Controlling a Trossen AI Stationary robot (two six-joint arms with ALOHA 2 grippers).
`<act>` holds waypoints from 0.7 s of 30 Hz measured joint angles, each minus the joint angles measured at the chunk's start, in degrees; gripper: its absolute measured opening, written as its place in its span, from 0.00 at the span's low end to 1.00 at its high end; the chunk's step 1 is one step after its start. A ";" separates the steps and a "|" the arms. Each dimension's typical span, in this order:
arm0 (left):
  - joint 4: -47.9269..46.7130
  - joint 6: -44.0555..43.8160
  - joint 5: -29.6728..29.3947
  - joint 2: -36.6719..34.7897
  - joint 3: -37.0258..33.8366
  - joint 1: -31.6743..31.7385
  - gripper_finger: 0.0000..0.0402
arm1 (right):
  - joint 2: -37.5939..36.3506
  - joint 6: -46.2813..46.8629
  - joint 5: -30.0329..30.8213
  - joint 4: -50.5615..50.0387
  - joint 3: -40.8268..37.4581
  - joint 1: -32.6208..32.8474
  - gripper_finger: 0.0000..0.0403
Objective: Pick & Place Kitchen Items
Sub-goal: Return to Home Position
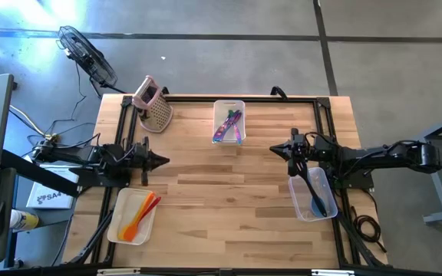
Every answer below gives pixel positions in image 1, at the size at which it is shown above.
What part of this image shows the yellow spray can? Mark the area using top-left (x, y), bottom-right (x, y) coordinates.
top-left (9, 209), bottom-right (41, 232)

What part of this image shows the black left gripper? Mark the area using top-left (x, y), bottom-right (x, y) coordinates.
top-left (130, 135), bottom-right (171, 187)

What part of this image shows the iridescent metal spoon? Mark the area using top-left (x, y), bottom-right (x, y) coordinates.
top-left (212, 114), bottom-right (234, 144)

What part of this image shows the clear plastic bin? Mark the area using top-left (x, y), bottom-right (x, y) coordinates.
top-left (287, 166), bottom-right (339, 223)

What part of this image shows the red silicone spatula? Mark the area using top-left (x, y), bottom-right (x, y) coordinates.
top-left (140, 195), bottom-right (163, 223)

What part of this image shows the black side desk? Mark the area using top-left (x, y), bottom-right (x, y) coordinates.
top-left (0, 148), bottom-right (82, 269)

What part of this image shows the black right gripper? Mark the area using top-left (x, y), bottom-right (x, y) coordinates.
top-left (269, 127), bottom-right (315, 178)

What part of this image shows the coiled black cable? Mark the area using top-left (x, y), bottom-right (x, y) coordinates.
top-left (351, 205), bottom-right (384, 252)

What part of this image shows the grey metal stand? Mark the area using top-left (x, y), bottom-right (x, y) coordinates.
top-left (397, 107), bottom-right (442, 226)

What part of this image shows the white printed booklet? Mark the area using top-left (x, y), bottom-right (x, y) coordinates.
top-left (25, 164), bottom-right (81, 211)

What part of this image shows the silver metal bracket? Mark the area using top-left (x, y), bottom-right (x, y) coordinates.
top-left (97, 268), bottom-right (142, 276)
top-left (310, 268), bottom-right (357, 276)

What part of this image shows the metal box grater pink handle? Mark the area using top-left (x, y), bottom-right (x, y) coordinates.
top-left (131, 74), bottom-right (175, 134)

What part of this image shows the white floor cable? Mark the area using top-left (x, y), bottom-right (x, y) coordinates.
top-left (8, 103), bottom-right (50, 138)

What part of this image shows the black slotted spoon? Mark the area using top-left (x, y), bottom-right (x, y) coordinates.
top-left (295, 160), bottom-right (328, 219)

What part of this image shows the white plastic bin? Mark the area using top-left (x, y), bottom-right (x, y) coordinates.
top-left (212, 99), bottom-right (247, 146)
top-left (106, 186), bottom-right (157, 246)

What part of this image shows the black aluminium table frame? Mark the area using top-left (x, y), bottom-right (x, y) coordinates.
top-left (67, 94), bottom-right (390, 269)

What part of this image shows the black floor fan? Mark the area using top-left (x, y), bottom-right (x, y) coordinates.
top-left (56, 25), bottom-right (119, 88)

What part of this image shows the orange silicone spatula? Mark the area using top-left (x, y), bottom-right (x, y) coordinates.
top-left (122, 193), bottom-right (157, 243)

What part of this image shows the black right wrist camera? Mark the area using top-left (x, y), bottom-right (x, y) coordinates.
top-left (300, 133), bottom-right (324, 162)

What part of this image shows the blue silicone spoon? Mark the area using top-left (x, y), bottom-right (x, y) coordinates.
top-left (309, 195), bottom-right (328, 219)

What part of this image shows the black floor cable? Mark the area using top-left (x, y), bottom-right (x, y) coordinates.
top-left (21, 61), bottom-right (103, 160)

